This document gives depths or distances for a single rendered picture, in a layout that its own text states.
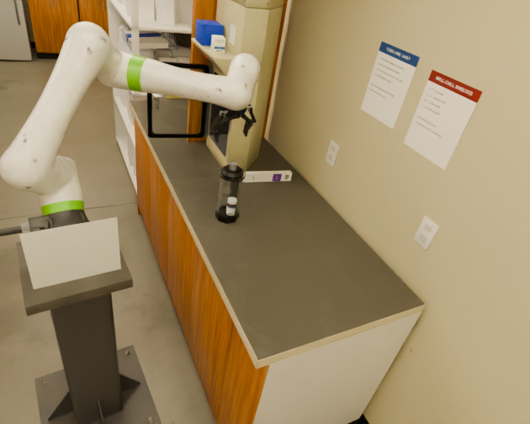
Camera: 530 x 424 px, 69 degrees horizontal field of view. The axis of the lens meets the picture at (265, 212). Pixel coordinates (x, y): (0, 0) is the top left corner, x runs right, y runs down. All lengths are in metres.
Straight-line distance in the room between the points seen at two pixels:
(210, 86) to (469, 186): 0.90
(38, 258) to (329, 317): 0.94
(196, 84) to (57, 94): 0.41
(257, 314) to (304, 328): 0.16
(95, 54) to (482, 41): 1.14
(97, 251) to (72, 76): 0.54
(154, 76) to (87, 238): 0.56
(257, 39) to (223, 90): 0.54
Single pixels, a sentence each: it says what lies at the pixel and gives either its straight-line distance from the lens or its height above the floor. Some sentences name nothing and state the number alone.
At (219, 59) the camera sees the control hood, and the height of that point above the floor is 1.51.
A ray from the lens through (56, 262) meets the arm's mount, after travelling 1.38.
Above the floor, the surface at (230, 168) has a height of 1.18.
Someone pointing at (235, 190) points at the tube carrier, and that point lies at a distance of 1.58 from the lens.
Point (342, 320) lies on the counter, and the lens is 1.40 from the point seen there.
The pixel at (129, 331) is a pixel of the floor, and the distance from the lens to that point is 2.46.
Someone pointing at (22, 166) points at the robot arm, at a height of 1.34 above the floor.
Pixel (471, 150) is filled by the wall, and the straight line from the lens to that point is 1.42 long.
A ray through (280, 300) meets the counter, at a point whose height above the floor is 0.94.
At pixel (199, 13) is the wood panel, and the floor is 1.61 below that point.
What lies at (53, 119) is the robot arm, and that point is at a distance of 1.28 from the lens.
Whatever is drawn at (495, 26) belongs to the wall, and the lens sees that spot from 1.41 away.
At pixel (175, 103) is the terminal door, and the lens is 2.14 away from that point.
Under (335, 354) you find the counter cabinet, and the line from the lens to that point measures 1.47.
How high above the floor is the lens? 1.95
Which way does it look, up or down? 35 degrees down
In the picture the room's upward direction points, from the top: 11 degrees clockwise
